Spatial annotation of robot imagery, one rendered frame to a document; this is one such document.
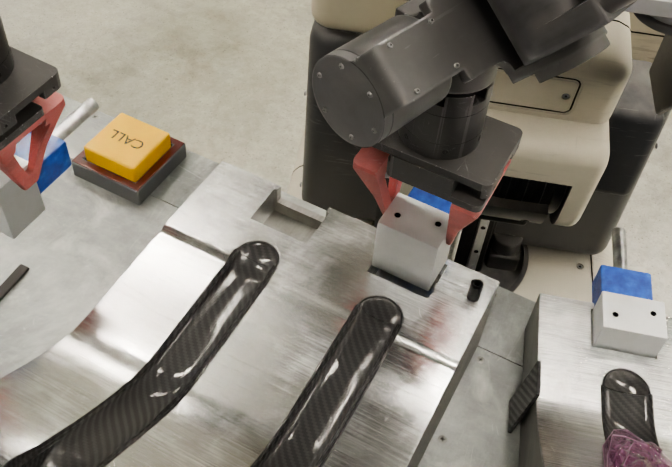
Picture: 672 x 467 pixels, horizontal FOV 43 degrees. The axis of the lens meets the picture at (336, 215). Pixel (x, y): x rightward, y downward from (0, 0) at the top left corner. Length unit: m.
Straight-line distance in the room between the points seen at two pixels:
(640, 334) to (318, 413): 0.26
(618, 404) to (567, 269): 0.85
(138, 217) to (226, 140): 1.25
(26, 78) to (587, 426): 0.47
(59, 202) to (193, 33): 1.58
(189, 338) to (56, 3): 1.98
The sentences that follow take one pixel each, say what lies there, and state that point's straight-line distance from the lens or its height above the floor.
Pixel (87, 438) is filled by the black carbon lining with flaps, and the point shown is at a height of 0.91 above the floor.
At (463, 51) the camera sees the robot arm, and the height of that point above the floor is 1.14.
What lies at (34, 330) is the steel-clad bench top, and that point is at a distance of 0.77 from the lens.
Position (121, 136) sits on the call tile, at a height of 0.84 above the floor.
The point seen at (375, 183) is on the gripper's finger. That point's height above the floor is 0.98.
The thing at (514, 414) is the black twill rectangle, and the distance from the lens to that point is 0.71.
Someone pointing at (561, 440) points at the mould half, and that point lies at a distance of 0.65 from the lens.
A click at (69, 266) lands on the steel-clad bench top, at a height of 0.80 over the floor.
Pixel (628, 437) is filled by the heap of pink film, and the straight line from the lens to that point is 0.67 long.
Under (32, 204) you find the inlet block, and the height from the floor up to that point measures 0.92.
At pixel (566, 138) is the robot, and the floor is 0.80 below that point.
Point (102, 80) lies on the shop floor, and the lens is 2.27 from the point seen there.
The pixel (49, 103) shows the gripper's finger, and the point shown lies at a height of 1.02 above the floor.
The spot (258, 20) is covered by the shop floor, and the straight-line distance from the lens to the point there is 2.45.
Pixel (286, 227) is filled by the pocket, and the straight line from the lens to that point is 0.73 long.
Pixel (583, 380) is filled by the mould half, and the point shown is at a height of 0.86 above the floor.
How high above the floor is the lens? 1.41
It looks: 48 degrees down
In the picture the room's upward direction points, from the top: 6 degrees clockwise
